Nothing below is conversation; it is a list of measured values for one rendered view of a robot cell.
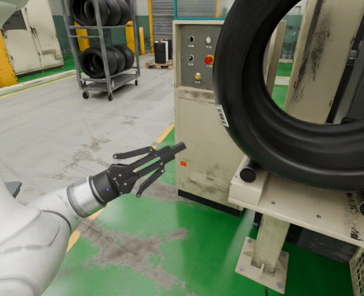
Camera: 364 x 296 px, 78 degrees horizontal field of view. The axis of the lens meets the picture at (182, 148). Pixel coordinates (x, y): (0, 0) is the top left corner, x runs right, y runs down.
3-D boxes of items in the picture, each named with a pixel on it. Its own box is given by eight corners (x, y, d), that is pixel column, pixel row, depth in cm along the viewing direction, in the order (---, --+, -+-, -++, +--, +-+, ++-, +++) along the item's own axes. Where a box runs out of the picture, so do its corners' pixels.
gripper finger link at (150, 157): (121, 174, 58) (118, 170, 57) (158, 152, 59) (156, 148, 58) (119, 179, 54) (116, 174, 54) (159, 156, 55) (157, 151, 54)
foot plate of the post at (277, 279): (245, 237, 151) (246, 233, 149) (288, 254, 140) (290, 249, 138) (234, 272, 130) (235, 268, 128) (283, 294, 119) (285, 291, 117)
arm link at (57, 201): (94, 207, 62) (85, 236, 49) (41, 234, 61) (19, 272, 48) (71, 175, 58) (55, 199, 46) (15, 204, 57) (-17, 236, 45)
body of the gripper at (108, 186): (94, 171, 58) (125, 154, 59) (111, 197, 60) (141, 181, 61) (87, 180, 51) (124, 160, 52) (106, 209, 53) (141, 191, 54)
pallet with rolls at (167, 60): (156, 62, 765) (155, 36, 727) (179, 62, 754) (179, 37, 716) (145, 68, 663) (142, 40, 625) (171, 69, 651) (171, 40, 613)
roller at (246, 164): (271, 121, 86) (276, 131, 87) (260, 125, 89) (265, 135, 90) (251, 167, 60) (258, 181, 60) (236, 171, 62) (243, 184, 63)
